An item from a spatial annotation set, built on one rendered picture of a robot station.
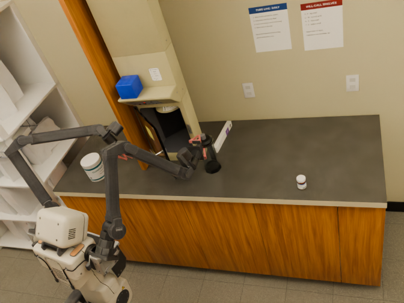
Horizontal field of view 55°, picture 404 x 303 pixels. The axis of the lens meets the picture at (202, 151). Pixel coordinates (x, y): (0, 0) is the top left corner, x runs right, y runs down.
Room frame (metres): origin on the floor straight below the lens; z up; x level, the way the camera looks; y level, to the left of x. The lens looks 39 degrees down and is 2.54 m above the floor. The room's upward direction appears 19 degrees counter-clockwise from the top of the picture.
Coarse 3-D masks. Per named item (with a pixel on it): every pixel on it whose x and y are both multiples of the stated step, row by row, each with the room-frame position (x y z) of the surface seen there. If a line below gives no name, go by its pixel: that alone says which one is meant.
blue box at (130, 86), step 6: (126, 78) 1.97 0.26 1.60; (132, 78) 1.94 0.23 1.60; (138, 78) 1.96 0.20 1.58; (120, 84) 1.92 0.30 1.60; (126, 84) 1.90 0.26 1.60; (132, 84) 1.89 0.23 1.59; (138, 84) 1.94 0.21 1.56; (120, 90) 1.92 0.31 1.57; (126, 90) 1.90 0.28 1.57; (132, 90) 1.88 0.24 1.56; (138, 90) 1.92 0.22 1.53; (120, 96) 1.93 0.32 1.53; (126, 96) 1.91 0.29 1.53; (132, 96) 1.89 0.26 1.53
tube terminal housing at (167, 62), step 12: (168, 48) 1.93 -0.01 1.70; (120, 60) 2.01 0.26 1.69; (132, 60) 1.98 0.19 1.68; (144, 60) 1.95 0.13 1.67; (156, 60) 1.91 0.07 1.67; (168, 60) 1.89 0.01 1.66; (120, 72) 2.03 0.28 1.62; (132, 72) 1.99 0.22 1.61; (144, 72) 1.96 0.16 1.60; (168, 72) 1.89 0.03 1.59; (180, 72) 1.97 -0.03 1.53; (144, 84) 1.97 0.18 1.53; (156, 84) 1.94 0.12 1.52; (168, 84) 1.91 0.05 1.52; (180, 84) 1.93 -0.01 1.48; (180, 96) 1.89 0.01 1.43; (180, 108) 1.90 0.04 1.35; (192, 108) 1.97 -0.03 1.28; (192, 120) 1.93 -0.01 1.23; (192, 132) 1.89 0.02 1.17; (168, 156) 1.99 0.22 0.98
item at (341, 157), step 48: (96, 144) 2.46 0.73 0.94; (240, 144) 1.91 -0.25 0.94; (288, 144) 1.77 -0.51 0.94; (336, 144) 1.63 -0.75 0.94; (96, 192) 1.93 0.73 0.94; (144, 192) 1.78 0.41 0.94; (192, 192) 1.64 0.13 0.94; (240, 192) 1.52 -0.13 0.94; (288, 192) 1.40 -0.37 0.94; (336, 192) 1.30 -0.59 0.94; (384, 192) 1.20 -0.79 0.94
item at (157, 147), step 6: (138, 114) 1.96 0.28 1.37; (144, 120) 1.87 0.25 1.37; (144, 126) 1.94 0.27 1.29; (150, 126) 1.78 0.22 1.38; (156, 132) 1.73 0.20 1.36; (150, 138) 1.92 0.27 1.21; (156, 138) 1.76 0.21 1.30; (150, 144) 2.00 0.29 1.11; (156, 144) 1.83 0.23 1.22; (156, 150) 1.90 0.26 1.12; (162, 150) 1.74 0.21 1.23; (162, 156) 1.81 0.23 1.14
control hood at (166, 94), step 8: (144, 88) 1.96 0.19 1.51; (152, 88) 1.93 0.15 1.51; (160, 88) 1.90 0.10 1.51; (168, 88) 1.87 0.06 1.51; (176, 88) 1.87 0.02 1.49; (144, 96) 1.88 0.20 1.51; (152, 96) 1.85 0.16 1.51; (160, 96) 1.82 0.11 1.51; (168, 96) 1.79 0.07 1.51; (176, 96) 1.85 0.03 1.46; (128, 104) 1.98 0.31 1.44
